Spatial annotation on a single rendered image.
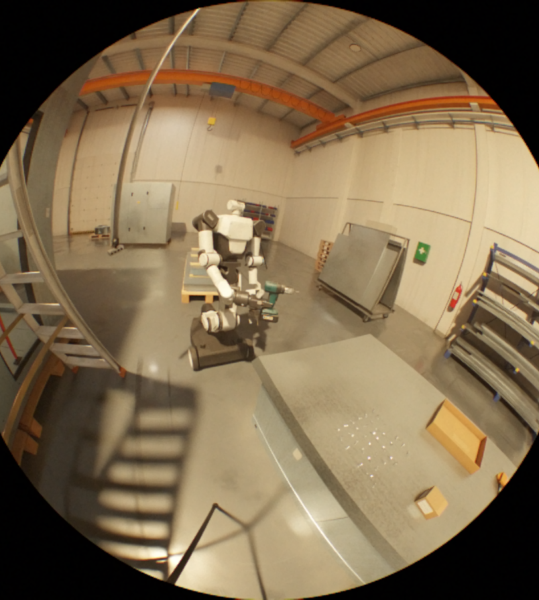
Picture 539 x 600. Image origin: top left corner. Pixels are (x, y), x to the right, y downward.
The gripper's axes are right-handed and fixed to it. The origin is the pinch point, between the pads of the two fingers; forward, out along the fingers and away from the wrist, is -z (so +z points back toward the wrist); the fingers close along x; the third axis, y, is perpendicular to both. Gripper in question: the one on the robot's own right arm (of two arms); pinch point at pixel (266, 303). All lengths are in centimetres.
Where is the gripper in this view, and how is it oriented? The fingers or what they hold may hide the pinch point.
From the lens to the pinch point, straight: 110.2
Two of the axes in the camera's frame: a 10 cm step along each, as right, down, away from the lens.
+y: -1.9, 9.0, 4.0
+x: 0.1, -4.1, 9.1
